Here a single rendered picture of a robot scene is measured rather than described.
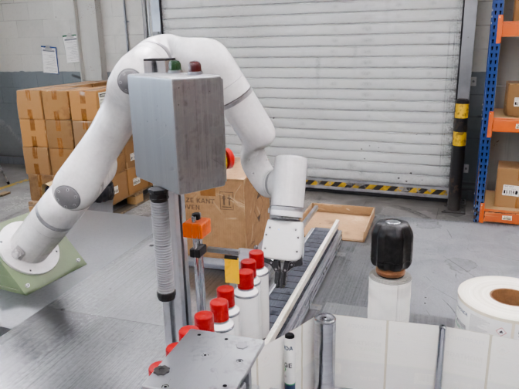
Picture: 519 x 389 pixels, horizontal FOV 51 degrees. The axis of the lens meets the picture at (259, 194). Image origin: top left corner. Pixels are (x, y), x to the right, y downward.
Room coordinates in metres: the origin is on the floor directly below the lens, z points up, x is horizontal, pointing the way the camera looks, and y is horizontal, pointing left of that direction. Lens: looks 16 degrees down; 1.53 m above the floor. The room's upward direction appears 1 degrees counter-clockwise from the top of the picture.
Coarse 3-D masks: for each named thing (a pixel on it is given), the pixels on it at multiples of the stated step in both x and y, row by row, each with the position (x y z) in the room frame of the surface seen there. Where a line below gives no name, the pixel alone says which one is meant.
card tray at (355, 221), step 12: (312, 204) 2.15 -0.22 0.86; (324, 204) 2.13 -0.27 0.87; (324, 216) 2.07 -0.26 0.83; (336, 216) 2.07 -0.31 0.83; (348, 216) 2.07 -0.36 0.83; (360, 216) 2.07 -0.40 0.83; (372, 216) 2.01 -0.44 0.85; (348, 228) 1.92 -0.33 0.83; (360, 228) 1.92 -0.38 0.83; (348, 240) 1.80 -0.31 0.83; (360, 240) 1.80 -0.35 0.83
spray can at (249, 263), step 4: (244, 260) 1.05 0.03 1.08; (248, 260) 1.05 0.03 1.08; (252, 260) 1.05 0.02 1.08; (240, 264) 1.04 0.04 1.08; (244, 264) 1.03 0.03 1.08; (248, 264) 1.03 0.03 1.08; (252, 264) 1.03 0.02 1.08; (240, 268) 1.04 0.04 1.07; (244, 268) 1.03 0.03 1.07; (248, 268) 1.03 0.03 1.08; (252, 268) 1.03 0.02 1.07; (256, 276) 1.05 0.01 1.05; (256, 280) 1.04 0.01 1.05; (260, 280) 1.05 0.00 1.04; (256, 284) 1.03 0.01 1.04; (260, 284) 1.04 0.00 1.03; (256, 288) 1.03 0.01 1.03; (260, 288) 1.04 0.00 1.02; (260, 292) 1.04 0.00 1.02; (260, 296) 1.04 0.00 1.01; (260, 300) 1.04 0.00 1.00; (260, 304) 1.04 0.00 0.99; (260, 308) 1.04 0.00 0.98; (260, 312) 1.04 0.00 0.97; (260, 316) 1.04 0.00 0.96; (260, 320) 1.04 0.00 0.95; (260, 324) 1.04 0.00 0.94; (260, 328) 1.04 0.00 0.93; (260, 332) 1.04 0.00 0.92; (260, 336) 1.04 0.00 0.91
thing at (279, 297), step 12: (324, 228) 1.80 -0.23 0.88; (312, 240) 1.69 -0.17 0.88; (312, 252) 1.58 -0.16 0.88; (324, 252) 1.58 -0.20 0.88; (288, 276) 1.41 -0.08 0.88; (300, 276) 1.41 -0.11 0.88; (312, 276) 1.41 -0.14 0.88; (276, 288) 1.34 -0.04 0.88; (288, 288) 1.34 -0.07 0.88; (276, 300) 1.26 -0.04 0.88; (276, 312) 1.20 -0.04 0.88
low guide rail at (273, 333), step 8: (336, 224) 1.75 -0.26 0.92; (328, 232) 1.67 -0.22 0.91; (328, 240) 1.61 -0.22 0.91; (320, 248) 1.53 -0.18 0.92; (320, 256) 1.49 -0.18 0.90; (312, 264) 1.41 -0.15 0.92; (304, 272) 1.36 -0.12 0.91; (312, 272) 1.40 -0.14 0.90; (304, 280) 1.31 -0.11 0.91; (296, 288) 1.26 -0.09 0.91; (296, 296) 1.22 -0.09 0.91; (288, 304) 1.18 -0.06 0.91; (288, 312) 1.16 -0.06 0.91; (280, 320) 1.10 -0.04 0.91; (272, 328) 1.07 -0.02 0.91; (280, 328) 1.09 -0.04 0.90; (272, 336) 1.03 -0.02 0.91
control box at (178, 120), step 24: (144, 96) 0.93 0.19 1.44; (168, 96) 0.86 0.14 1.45; (192, 96) 0.87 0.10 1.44; (216, 96) 0.90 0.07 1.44; (144, 120) 0.94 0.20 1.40; (168, 120) 0.87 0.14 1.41; (192, 120) 0.87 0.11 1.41; (216, 120) 0.90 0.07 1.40; (144, 144) 0.95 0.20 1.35; (168, 144) 0.87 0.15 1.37; (192, 144) 0.87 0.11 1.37; (216, 144) 0.90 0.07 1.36; (144, 168) 0.95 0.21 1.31; (168, 168) 0.88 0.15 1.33; (192, 168) 0.87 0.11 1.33; (216, 168) 0.90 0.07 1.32
